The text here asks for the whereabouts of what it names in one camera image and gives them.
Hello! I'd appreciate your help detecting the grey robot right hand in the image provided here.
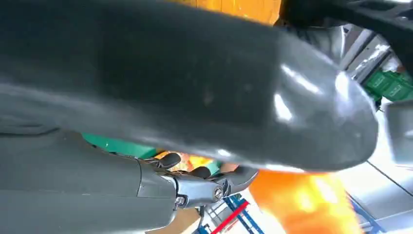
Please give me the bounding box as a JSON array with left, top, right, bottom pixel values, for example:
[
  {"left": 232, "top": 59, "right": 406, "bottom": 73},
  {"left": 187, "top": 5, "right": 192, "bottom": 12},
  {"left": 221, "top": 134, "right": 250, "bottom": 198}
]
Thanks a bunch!
[{"left": 0, "top": 0, "right": 379, "bottom": 234}]

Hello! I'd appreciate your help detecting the green plastic crate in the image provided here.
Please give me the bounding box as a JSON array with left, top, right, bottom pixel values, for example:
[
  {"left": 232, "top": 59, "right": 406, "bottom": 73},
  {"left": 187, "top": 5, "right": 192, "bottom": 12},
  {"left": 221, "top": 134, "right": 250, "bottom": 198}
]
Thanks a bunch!
[{"left": 364, "top": 70, "right": 413, "bottom": 103}]

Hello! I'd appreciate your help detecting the blue metal frame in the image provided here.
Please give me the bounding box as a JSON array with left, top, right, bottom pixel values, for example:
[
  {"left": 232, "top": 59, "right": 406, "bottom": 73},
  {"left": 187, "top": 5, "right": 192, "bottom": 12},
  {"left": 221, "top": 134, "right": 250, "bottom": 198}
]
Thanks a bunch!
[{"left": 193, "top": 193, "right": 388, "bottom": 234}]

